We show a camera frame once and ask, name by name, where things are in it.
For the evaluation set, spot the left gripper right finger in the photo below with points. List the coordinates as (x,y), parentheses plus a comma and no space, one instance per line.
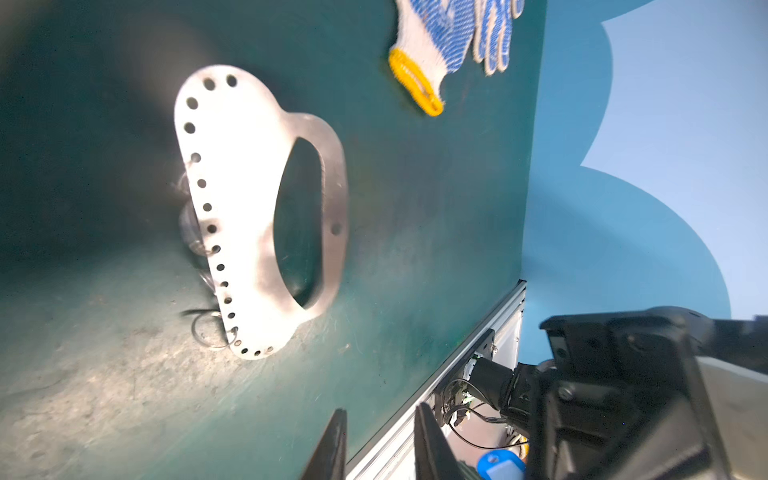
(434,459)

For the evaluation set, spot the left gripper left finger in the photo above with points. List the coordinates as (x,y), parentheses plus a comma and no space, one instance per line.
(328,461)

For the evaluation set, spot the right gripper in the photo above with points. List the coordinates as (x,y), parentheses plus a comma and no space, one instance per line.
(663,393)

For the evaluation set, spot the blue-capped keys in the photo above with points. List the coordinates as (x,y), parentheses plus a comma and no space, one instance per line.
(501,465)

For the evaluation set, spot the right blue dotted glove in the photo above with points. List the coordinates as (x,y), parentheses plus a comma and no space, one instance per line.
(493,31)

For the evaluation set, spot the blue dotted glove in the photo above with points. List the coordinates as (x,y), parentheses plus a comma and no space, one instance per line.
(433,38)
(493,31)

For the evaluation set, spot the left blue dotted glove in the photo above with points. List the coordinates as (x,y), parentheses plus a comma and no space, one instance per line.
(433,38)

